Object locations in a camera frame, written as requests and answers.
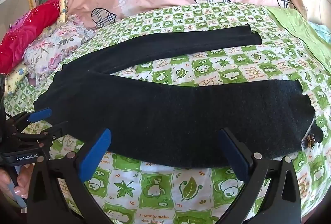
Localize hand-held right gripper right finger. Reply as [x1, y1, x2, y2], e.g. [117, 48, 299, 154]
[218, 127, 302, 224]

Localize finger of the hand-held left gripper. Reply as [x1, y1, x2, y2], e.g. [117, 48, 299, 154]
[18, 121, 68, 143]
[12, 108, 52, 128]

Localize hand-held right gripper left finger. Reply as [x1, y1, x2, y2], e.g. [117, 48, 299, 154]
[26, 128, 114, 224]

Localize black pants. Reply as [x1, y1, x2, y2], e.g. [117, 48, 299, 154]
[34, 24, 324, 169]

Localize person's left hand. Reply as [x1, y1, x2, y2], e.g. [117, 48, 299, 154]
[0, 163, 35, 199]

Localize floral pastel pillow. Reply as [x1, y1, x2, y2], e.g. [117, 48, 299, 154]
[4, 0, 69, 96]

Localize green checked bed sheet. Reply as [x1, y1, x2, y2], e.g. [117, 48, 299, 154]
[4, 2, 331, 224]

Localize red embroidered cloth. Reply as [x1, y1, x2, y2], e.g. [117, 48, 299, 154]
[0, 0, 70, 74]

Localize plain green cloth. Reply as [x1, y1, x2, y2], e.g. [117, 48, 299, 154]
[264, 5, 331, 72]

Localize light blue cloth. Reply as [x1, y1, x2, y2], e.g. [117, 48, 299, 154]
[308, 21, 331, 42]

